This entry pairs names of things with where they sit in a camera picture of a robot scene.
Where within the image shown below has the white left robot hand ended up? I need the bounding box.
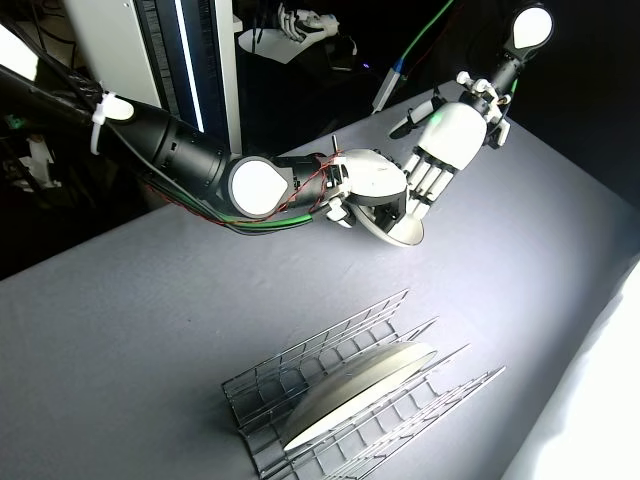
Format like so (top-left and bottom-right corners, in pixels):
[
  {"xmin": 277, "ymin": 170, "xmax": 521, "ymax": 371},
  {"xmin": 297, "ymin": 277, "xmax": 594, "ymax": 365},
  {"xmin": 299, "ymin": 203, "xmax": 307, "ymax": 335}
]
[{"xmin": 388, "ymin": 89, "xmax": 489, "ymax": 222}]

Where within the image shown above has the white plastic part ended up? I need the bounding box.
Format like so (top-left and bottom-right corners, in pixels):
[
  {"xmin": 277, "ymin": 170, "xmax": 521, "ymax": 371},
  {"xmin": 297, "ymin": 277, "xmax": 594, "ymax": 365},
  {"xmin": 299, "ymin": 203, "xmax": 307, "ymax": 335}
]
[{"xmin": 9, "ymin": 134, "xmax": 64, "ymax": 191}]

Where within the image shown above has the silver wire dish rack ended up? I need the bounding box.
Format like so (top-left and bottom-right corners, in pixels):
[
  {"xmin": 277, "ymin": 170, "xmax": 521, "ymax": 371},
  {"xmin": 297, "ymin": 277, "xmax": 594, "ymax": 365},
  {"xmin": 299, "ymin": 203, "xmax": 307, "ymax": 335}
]
[{"xmin": 221, "ymin": 288, "xmax": 507, "ymax": 480}]

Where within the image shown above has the white display stand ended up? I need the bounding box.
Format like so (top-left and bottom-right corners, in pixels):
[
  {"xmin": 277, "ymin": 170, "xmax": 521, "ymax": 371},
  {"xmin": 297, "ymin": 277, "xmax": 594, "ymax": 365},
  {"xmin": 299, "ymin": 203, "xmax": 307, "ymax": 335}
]
[{"xmin": 237, "ymin": 27, "xmax": 314, "ymax": 65}]

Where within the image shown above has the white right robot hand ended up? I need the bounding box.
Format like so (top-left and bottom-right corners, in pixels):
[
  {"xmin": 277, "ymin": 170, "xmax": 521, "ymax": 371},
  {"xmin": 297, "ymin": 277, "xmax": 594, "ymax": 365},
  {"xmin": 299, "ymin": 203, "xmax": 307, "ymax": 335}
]
[{"xmin": 343, "ymin": 147, "xmax": 409, "ymax": 236}]

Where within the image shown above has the spare white robotic hand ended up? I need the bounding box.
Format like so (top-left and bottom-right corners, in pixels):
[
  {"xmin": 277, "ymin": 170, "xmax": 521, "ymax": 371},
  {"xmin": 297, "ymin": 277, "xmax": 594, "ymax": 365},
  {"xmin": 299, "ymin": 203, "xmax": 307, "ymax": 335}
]
[{"xmin": 277, "ymin": 2, "xmax": 341, "ymax": 41}]

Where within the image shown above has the white robot torso column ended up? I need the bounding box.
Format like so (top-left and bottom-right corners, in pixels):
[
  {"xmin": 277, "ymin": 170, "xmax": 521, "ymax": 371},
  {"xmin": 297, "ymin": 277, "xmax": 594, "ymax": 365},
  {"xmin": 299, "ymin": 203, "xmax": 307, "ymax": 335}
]
[{"xmin": 64, "ymin": 0, "xmax": 244, "ymax": 156}]

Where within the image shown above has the grey tablecloth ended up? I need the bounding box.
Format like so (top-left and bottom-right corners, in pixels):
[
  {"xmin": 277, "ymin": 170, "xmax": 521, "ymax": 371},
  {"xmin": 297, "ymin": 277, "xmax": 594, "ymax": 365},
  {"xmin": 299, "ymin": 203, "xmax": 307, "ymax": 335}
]
[{"xmin": 0, "ymin": 82, "xmax": 640, "ymax": 480}]

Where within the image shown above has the green cable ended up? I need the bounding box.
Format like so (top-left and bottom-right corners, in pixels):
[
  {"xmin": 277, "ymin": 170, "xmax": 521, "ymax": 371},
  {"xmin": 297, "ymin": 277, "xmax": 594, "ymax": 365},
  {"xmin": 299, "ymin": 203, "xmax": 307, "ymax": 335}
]
[{"xmin": 399, "ymin": 0, "xmax": 457, "ymax": 69}]

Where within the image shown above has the white adapter with blue plug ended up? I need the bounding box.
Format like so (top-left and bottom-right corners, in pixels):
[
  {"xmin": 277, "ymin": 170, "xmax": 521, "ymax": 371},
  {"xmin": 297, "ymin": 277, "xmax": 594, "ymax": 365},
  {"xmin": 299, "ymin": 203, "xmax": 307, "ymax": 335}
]
[{"xmin": 372, "ymin": 59, "xmax": 407, "ymax": 115}]

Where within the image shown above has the white ginkgo print plate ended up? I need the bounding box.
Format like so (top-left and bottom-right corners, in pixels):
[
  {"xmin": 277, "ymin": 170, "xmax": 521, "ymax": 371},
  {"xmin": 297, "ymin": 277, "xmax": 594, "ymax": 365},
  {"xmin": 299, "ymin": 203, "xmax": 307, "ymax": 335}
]
[
  {"xmin": 283, "ymin": 341, "xmax": 439, "ymax": 454},
  {"xmin": 352, "ymin": 199, "xmax": 427, "ymax": 250}
]

